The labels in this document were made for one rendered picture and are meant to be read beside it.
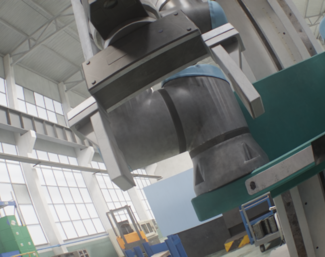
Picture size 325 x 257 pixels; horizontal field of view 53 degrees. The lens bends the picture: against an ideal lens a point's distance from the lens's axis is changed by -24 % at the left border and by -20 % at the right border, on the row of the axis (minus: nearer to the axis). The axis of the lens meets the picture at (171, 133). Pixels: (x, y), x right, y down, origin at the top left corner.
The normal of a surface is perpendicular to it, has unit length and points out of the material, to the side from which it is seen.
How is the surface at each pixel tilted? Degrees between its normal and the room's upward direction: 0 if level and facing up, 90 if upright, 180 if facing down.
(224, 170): 70
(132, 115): 100
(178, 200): 86
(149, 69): 155
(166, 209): 86
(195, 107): 97
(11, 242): 90
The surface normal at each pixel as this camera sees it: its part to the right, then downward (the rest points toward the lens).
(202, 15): 0.10, -0.21
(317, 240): -0.30, -0.08
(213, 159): -0.59, -0.30
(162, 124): 0.17, 0.00
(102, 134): -0.33, -0.48
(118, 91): 0.36, 0.73
